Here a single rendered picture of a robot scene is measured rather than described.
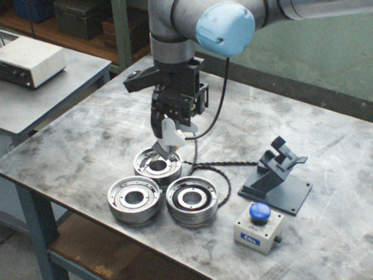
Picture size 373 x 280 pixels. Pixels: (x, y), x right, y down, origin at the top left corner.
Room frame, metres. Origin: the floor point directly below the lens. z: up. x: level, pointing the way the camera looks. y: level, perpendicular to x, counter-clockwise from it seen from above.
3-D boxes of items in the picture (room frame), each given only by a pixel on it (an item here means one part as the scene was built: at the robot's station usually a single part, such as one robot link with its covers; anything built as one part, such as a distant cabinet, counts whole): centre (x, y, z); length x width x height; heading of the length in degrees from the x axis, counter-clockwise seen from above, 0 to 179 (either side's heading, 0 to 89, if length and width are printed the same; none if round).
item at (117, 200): (0.77, 0.11, 0.82); 0.08 x 0.08 x 0.02
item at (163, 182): (0.87, 0.06, 0.82); 0.10 x 0.10 x 0.04
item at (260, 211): (0.69, -0.13, 0.85); 0.04 x 0.04 x 0.05
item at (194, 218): (0.77, -0.01, 0.82); 0.10 x 0.10 x 0.04
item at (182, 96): (0.80, 0.01, 1.07); 0.09 x 0.08 x 0.12; 59
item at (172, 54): (0.81, 0.02, 1.15); 0.08 x 0.08 x 0.05
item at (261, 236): (0.68, -0.14, 0.82); 0.08 x 0.07 x 0.05; 56
